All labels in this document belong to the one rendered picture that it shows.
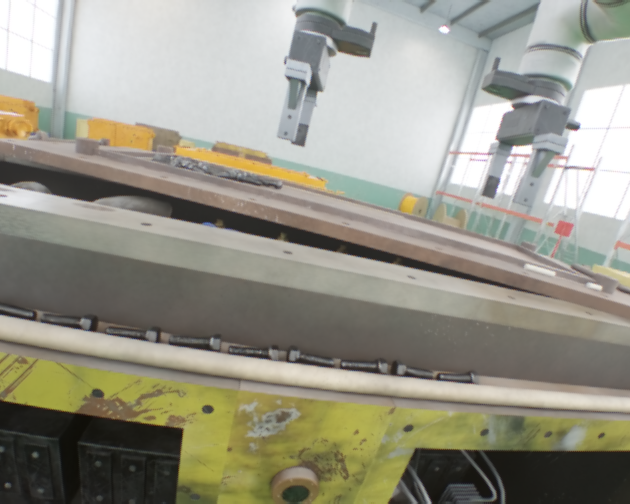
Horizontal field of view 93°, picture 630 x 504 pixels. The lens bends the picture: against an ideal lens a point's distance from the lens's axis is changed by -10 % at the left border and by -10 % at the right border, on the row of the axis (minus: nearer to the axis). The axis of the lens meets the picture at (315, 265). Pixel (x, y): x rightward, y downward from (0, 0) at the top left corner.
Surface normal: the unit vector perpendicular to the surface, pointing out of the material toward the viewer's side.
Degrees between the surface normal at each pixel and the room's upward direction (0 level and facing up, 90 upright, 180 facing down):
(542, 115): 90
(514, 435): 90
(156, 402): 90
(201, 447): 90
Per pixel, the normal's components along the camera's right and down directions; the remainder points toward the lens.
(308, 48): -0.09, 0.28
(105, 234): 0.13, 0.33
